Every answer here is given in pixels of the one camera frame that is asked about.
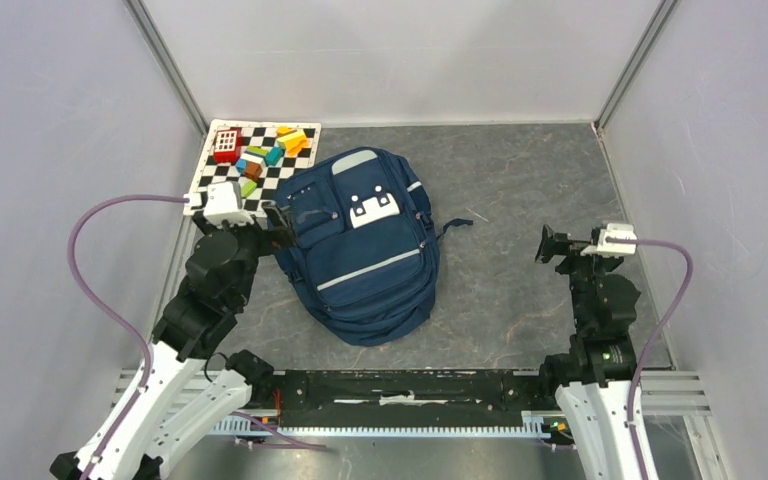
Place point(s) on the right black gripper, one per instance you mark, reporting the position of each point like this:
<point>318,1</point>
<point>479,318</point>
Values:
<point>558,243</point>

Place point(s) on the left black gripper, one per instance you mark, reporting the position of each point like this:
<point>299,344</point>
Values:
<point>281,235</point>

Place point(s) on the navy blue student backpack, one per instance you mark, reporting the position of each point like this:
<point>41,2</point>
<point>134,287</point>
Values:
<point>367,257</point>

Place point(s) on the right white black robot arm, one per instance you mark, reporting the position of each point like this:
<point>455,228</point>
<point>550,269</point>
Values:
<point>596,384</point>

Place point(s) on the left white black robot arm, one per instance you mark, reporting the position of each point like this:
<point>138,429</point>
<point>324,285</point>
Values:
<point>140,438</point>

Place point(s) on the green toy block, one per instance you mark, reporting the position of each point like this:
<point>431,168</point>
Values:
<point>247,187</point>

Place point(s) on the blue brown toy blocks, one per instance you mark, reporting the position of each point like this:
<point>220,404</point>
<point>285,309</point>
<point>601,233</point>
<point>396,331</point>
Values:
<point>254,161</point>

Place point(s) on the black white checkered mat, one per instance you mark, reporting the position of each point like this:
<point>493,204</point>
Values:
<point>260,134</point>

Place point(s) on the yellow orange toy blocks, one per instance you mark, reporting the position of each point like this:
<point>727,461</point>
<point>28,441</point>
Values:
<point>291,140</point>

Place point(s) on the red grid toy block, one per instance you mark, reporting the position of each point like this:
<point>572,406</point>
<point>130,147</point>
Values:
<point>227,146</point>

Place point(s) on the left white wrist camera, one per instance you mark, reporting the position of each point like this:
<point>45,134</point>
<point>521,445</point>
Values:
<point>221,203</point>

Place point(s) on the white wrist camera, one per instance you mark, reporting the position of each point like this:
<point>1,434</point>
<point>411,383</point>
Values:
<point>612,240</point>
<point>221,203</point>

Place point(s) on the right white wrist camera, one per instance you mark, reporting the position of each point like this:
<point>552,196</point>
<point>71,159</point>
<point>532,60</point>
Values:
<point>612,240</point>

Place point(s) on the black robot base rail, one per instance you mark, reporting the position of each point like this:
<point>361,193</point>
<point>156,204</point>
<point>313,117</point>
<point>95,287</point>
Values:
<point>379,399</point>

